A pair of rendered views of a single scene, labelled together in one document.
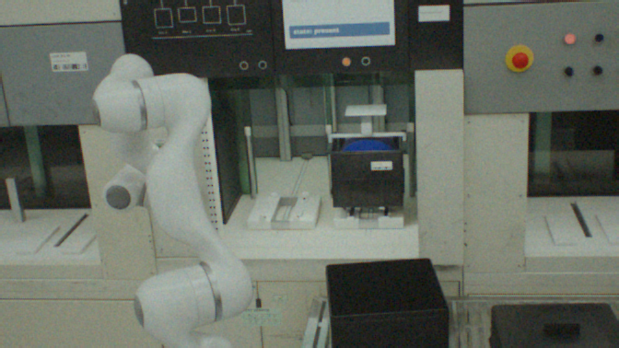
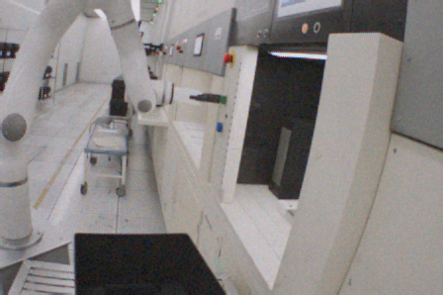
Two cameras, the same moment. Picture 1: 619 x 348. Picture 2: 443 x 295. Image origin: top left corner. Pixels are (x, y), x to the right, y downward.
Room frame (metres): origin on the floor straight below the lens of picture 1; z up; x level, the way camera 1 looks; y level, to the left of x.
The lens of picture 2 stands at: (1.70, -0.66, 1.32)
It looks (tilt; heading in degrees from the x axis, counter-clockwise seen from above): 14 degrees down; 65
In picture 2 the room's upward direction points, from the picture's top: 9 degrees clockwise
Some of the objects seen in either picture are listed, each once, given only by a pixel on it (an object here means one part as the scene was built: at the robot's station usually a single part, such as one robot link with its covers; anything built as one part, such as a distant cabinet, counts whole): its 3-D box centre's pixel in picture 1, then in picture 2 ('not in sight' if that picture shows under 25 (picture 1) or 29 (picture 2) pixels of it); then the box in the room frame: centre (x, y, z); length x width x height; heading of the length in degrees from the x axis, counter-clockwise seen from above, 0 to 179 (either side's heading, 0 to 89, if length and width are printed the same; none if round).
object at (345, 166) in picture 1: (367, 159); not in sight; (2.39, -0.18, 1.06); 0.24 x 0.20 x 0.32; 82
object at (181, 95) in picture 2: not in sight; (184, 95); (2.03, 0.43, 1.20); 0.11 x 0.10 x 0.07; 172
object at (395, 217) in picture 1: (369, 209); not in sight; (2.39, -0.18, 0.89); 0.22 x 0.21 x 0.04; 172
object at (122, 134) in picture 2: not in sight; (107, 157); (1.94, 2.65, 0.24); 0.97 x 0.52 x 0.48; 84
